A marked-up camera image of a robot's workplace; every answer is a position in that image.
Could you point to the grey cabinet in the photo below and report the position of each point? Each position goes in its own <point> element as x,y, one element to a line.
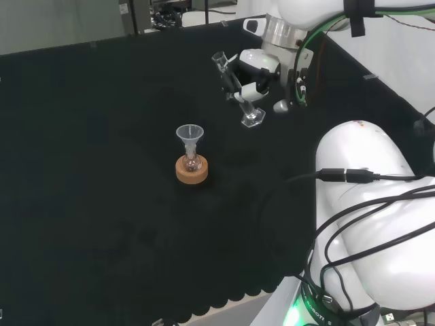
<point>134,17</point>

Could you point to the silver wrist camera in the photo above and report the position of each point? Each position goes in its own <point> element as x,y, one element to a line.
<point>281,106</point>

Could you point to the small round-bottom glass flask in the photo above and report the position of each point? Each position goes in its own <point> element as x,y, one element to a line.
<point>192,164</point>

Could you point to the clear graduated cylinder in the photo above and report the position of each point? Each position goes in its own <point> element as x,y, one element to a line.
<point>252,117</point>

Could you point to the grey tape strip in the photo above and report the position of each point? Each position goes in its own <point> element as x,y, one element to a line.
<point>369,77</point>

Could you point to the clear plastic funnel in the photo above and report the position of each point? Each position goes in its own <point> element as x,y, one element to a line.
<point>189,133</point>

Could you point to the black cloth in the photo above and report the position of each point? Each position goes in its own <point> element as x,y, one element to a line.
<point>102,169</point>

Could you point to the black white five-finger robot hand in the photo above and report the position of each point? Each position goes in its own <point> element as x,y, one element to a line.
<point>258,59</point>

